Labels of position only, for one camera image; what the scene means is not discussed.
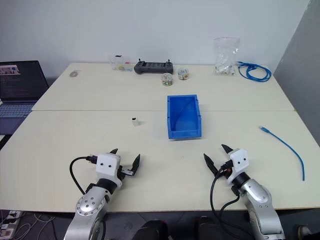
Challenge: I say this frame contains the dark grey remote controller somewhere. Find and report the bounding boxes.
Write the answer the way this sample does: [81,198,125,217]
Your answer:
[133,58,175,75]

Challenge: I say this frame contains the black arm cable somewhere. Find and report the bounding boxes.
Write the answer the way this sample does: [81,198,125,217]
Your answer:
[69,154,98,196]
[209,166,251,240]

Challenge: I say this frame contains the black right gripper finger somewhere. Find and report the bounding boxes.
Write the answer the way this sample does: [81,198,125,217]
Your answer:
[203,152,220,176]
[220,143,235,156]

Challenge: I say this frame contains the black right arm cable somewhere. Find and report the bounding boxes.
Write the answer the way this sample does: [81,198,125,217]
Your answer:
[209,166,251,240]

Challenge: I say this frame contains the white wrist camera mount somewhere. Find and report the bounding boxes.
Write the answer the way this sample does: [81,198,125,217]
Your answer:
[95,153,123,190]
[227,148,250,186]

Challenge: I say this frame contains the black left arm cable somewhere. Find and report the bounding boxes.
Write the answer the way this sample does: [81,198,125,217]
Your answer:
[69,154,98,196]

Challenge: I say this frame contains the round jar of colourful beads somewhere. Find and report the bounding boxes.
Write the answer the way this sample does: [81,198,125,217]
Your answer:
[177,68,190,81]
[161,72,174,87]

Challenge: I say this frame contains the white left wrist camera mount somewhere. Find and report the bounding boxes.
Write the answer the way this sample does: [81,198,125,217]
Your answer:
[95,153,123,190]

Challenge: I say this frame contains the dark shoe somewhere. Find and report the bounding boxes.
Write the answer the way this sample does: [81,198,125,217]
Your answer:
[296,224,311,240]

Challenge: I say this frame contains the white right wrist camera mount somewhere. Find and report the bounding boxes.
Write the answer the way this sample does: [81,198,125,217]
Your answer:
[227,148,250,186]

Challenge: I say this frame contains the dark rounded shape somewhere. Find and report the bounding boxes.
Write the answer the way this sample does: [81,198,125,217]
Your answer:
[134,219,169,240]
[194,215,226,240]

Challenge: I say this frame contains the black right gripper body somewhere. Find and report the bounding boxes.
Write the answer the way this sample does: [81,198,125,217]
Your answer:
[217,152,235,180]

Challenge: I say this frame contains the white floor cables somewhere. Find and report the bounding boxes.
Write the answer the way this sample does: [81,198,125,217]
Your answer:
[9,211,56,240]

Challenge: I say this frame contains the short blue Ethernet cable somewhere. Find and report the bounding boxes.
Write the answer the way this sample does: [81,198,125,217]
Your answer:
[258,125,307,182]

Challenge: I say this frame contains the clear bag of white connectors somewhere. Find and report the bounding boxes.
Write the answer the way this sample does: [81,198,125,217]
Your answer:
[212,37,241,77]

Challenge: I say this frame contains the white power strip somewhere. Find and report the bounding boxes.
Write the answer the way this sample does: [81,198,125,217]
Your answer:
[0,209,22,239]

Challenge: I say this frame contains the clear box with colourful bits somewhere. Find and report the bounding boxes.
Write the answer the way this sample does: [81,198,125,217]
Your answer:
[108,53,134,72]

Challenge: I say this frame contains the dark open laptop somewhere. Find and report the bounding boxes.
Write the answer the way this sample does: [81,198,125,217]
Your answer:
[0,60,50,136]

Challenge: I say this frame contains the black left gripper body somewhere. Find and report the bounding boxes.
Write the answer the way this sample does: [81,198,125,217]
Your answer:
[116,164,134,182]

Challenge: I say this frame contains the blue plastic storage bin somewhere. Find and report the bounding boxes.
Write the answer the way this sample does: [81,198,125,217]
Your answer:
[166,94,203,141]

